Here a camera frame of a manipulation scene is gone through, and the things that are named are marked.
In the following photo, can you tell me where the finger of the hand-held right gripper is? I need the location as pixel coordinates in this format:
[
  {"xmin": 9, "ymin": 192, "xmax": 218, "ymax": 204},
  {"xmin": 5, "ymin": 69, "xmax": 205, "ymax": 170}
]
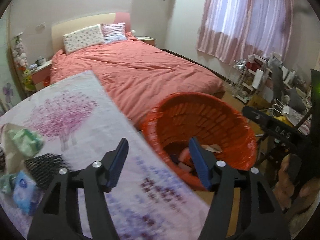
[{"xmin": 242, "ymin": 106, "xmax": 271, "ymax": 132}]

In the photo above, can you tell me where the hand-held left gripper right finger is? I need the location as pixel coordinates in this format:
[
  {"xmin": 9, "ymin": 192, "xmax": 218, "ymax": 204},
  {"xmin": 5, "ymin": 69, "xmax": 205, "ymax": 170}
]
[{"xmin": 189, "ymin": 137, "xmax": 292, "ymax": 240}]

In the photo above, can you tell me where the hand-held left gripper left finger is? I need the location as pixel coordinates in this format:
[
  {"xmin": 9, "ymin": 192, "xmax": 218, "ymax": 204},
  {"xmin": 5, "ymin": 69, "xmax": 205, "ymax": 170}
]
[{"xmin": 27, "ymin": 137, "xmax": 129, "ymax": 240}]

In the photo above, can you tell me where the brown paper wrapper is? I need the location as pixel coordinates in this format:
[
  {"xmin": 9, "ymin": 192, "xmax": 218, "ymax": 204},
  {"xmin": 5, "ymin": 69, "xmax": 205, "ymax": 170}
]
[{"xmin": 201, "ymin": 143, "xmax": 223, "ymax": 154}]

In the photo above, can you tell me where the red plastic laundry basket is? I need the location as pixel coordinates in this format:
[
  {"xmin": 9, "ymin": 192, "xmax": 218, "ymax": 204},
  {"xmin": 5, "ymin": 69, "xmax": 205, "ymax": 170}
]
[{"xmin": 139, "ymin": 92, "xmax": 258, "ymax": 191}]

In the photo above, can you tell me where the black hair brush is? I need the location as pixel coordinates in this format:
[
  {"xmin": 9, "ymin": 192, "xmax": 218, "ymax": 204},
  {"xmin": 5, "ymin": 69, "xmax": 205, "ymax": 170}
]
[{"xmin": 24, "ymin": 153, "xmax": 71, "ymax": 190}]

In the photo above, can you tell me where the green tissue packet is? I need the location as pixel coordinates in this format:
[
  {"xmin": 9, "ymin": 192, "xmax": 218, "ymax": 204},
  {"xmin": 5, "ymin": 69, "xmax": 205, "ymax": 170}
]
[{"xmin": 7, "ymin": 129, "xmax": 45, "ymax": 158}]

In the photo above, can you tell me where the blue white packet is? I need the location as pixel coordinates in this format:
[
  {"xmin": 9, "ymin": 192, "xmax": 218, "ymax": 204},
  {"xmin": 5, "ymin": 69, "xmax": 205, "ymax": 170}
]
[{"xmin": 12, "ymin": 172, "xmax": 39, "ymax": 216}]

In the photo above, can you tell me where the beige paper bag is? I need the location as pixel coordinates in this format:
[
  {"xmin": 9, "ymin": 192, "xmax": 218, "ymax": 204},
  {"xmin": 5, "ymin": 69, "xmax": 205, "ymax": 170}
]
[{"xmin": 0, "ymin": 123, "xmax": 27, "ymax": 176}]

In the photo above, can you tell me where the person's right hand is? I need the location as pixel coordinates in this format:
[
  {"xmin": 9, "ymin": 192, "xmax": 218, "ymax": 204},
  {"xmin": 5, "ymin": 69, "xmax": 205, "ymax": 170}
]
[{"xmin": 274, "ymin": 152, "xmax": 320, "ymax": 214}]

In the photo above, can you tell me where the cardboard box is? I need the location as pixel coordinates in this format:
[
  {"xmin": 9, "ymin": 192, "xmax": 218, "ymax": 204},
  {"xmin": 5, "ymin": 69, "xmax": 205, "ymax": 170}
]
[{"xmin": 249, "ymin": 94, "xmax": 272, "ymax": 110}]

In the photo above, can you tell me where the black chair back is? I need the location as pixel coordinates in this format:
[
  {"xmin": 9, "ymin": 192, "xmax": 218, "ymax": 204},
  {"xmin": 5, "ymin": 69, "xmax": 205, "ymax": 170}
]
[{"xmin": 271, "ymin": 62, "xmax": 286, "ymax": 107}]

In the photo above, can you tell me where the floral printed tablecloth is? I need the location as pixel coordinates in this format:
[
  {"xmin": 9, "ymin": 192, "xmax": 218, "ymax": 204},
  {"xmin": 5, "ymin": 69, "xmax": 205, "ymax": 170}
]
[{"xmin": 0, "ymin": 70, "xmax": 211, "ymax": 240}]

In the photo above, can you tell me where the bed with salmon duvet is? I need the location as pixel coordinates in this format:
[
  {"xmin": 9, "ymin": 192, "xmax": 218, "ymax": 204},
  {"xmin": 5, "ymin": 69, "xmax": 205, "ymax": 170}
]
[{"xmin": 49, "ymin": 32, "xmax": 225, "ymax": 131}]

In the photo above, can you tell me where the pink curtain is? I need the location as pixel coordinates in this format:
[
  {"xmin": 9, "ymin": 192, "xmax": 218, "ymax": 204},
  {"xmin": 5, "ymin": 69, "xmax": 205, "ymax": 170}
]
[{"xmin": 196, "ymin": 0, "xmax": 295, "ymax": 65}]

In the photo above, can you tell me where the pink nightstand with mug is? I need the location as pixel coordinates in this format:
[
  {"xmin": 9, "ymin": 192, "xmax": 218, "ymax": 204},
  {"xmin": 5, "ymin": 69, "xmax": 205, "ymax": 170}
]
[{"xmin": 30, "ymin": 60, "xmax": 53, "ymax": 86}]

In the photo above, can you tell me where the yellow plush toy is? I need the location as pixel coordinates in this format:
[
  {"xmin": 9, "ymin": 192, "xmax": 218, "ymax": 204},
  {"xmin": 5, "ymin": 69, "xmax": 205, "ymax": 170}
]
[{"xmin": 22, "ymin": 69, "xmax": 37, "ymax": 92}]

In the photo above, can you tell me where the white floral pillow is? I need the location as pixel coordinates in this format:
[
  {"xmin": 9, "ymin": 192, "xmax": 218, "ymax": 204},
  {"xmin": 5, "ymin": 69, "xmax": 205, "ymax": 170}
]
[{"xmin": 62, "ymin": 25, "xmax": 105, "ymax": 54}]

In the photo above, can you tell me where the pink striped pillow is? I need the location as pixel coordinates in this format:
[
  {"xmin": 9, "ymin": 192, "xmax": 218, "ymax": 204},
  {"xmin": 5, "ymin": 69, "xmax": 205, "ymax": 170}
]
[{"xmin": 101, "ymin": 22, "xmax": 127, "ymax": 44}]

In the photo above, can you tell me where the beige pink headboard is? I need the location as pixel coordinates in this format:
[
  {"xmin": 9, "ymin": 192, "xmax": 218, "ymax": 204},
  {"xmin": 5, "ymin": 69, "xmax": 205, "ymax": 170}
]
[{"xmin": 51, "ymin": 12, "xmax": 131, "ymax": 53}]

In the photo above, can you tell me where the hanging plush toy column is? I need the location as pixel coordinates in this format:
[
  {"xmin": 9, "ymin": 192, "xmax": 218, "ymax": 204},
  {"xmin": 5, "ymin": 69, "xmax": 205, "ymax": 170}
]
[{"xmin": 11, "ymin": 33, "xmax": 28, "ymax": 68}]

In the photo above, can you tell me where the white wire rack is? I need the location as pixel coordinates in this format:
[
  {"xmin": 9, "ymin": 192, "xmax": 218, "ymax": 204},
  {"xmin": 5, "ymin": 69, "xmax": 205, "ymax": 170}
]
[{"xmin": 225, "ymin": 54, "xmax": 273, "ymax": 103}]

